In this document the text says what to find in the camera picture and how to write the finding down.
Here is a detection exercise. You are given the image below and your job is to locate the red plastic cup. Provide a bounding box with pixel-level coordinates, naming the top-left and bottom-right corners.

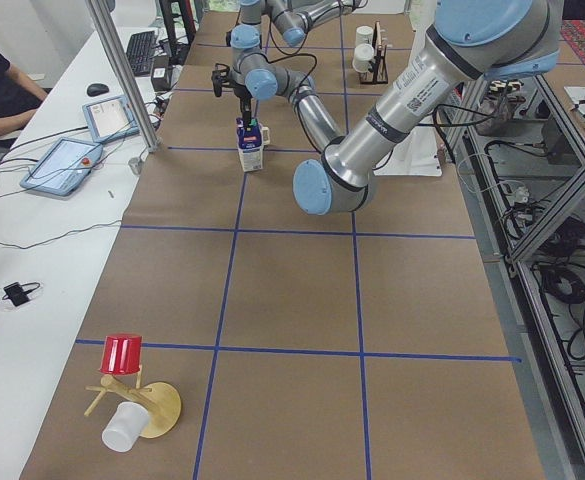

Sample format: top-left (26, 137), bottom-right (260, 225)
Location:
top-left (99, 333), bottom-right (142, 375)

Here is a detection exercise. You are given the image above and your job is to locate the teach pendant near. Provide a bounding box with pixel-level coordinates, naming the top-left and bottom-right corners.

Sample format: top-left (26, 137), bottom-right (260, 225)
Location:
top-left (19, 138), bottom-right (103, 197)

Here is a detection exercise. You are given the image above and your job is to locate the aluminium frame post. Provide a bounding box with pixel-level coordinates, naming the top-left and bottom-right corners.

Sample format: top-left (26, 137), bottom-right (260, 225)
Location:
top-left (85, 0), bottom-right (159, 153)

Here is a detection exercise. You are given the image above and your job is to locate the blue white milk carton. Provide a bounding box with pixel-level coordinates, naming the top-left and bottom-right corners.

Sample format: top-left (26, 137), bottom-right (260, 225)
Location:
top-left (236, 118), bottom-right (265, 172)

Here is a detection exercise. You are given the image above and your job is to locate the black keyboard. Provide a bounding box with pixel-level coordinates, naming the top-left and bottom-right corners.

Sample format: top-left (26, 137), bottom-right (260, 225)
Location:
top-left (126, 31), bottom-right (156, 77)

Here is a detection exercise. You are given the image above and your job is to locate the white ceramic mug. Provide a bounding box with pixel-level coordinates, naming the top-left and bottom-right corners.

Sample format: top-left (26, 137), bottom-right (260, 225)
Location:
top-left (261, 126), bottom-right (271, 146)

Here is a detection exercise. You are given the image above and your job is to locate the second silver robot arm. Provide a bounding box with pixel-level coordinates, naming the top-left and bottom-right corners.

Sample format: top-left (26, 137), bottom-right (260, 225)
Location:
top-left (293, 0), bottom-right (563, 215)

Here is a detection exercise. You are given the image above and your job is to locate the teach pendant far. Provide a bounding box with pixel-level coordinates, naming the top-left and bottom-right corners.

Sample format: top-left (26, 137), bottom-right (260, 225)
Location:
top-left (82, 95), bottom-right (139, 144)

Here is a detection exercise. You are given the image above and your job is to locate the black computer mouse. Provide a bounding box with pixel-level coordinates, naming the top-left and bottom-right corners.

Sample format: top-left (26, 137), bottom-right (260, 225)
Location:
top-left (86, 83), bottom-right (110, 97)

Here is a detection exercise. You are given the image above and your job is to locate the wooden cup tree stand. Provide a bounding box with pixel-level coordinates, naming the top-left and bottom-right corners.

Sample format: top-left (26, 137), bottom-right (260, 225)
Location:
top-left (83, 370), bottom-right (183, 442)

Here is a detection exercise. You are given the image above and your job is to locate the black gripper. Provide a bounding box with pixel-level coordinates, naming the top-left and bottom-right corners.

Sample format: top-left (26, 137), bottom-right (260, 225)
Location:
top-left (236, 85), bottom-right (252, 129)

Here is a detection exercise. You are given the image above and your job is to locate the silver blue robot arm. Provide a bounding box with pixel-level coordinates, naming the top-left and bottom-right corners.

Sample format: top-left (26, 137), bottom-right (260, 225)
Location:
top-left (213, 1), bottom-right (361, 153)

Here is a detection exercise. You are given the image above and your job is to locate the teach pendant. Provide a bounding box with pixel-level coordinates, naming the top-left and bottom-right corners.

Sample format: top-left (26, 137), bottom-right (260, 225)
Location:
top-left (19, 138), bottom-right (103, 197)
top-left (82, 95), bottom-right (139, 144)

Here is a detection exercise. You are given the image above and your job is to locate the white mug on rack top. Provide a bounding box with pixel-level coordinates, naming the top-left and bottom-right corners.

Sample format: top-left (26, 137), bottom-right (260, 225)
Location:
top-left (355, 25), bottom-right (375, 46)

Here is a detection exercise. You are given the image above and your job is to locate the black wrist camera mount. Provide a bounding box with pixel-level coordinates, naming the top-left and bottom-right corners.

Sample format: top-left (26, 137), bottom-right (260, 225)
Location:
top-left (211, 63), bottom-right (232, 98)

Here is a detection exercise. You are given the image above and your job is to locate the white plastic cup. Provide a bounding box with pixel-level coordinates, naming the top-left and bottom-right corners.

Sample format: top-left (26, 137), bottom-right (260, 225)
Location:
top-left (101, 401), bottom-right (150, 453)

